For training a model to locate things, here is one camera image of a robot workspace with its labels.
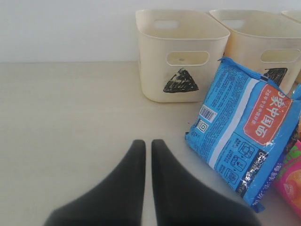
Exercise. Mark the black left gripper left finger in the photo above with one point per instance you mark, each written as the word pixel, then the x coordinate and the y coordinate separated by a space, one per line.
pixel 79 212

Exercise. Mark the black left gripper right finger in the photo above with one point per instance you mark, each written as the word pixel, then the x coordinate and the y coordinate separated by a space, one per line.
pixel 120 195

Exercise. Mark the blue instant noodle packet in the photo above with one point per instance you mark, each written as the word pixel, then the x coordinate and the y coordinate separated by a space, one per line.
pixel 243 128

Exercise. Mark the pink chips can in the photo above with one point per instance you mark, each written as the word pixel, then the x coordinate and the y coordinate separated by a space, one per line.
pixel 288 181

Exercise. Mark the cream bin triangle mark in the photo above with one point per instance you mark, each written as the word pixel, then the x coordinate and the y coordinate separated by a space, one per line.
pixel 179 53

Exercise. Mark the cream bin square mark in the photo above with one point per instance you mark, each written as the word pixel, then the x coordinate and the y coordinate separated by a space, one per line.
pixel 264 42

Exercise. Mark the cream bin circle mark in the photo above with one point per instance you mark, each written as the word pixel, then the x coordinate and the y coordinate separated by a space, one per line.
pixel 294 15

